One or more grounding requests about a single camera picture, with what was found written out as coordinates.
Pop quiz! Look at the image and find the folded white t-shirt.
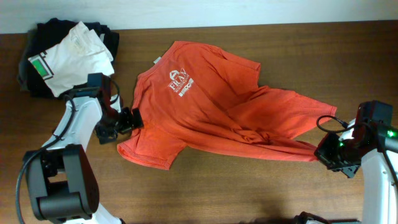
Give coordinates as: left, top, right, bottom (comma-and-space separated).
28, 21, 114, 98

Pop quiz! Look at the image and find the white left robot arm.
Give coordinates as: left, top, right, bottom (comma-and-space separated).
19, 96, 144, 223

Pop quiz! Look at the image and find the folded black garment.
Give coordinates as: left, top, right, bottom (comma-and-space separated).
17, 18, 119, 98

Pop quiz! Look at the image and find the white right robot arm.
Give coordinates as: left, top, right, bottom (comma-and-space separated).
315, 121, 397, 223

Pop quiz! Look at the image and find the orange-red t-shirt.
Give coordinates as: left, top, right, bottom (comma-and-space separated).
117, 41, 336, 170

